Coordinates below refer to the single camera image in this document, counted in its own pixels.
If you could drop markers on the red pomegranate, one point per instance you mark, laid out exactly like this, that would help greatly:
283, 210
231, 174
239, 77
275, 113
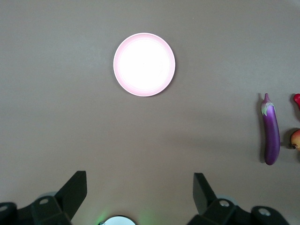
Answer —
296, 139

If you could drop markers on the red chili pepper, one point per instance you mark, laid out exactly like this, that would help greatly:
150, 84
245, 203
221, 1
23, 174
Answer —
297, 98

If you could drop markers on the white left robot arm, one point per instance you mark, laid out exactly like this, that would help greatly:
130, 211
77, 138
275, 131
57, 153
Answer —
119, 221

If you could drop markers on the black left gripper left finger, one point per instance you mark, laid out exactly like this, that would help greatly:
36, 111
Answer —
68, 194

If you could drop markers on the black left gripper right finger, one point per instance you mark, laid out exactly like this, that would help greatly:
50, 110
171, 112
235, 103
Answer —
204, 197

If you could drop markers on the purple eggplant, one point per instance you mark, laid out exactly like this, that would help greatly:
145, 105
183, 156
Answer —
272, 136

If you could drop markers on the pink round plate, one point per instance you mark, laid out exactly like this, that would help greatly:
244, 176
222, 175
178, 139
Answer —
144, 64

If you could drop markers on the brown table cover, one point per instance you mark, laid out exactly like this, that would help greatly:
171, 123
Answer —
70, 117

